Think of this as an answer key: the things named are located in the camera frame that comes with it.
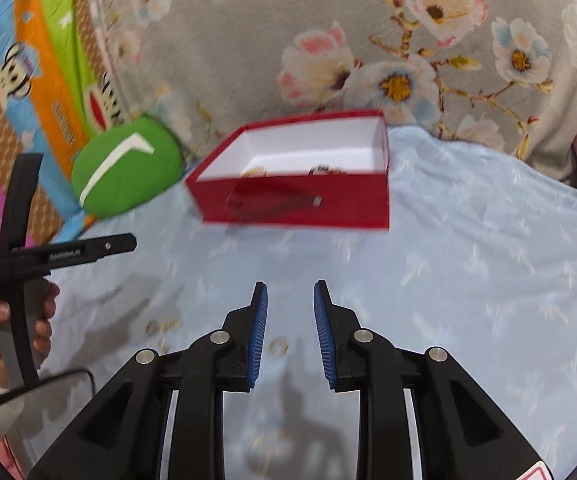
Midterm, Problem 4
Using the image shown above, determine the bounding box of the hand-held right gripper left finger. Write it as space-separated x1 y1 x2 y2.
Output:
27 281 269 480

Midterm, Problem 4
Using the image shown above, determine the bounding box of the red cardboard box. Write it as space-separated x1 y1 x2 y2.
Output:
183 108 391 232

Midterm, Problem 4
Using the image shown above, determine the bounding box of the floral grey pillow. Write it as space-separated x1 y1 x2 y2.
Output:
88 0 577 181

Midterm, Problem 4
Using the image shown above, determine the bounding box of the person's left hand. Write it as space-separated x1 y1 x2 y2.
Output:
0 280 60 387

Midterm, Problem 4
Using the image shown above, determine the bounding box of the grey black-rimmed panel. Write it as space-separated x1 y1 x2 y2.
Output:
0 369 95 461

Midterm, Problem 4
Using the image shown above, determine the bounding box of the gold chain bracelet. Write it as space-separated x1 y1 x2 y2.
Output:
146 320 183 337

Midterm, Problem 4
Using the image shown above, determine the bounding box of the green round pillow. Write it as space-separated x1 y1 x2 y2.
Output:
71 114 185 219

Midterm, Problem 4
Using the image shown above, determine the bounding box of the colourful cartoon printed blanket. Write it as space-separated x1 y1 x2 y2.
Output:
0 0 134 321

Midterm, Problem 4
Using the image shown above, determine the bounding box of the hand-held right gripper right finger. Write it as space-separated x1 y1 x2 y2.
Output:
313 280 552 480

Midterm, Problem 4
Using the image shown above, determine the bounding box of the light blue bed sheet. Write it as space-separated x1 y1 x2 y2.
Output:
3 125 577 480

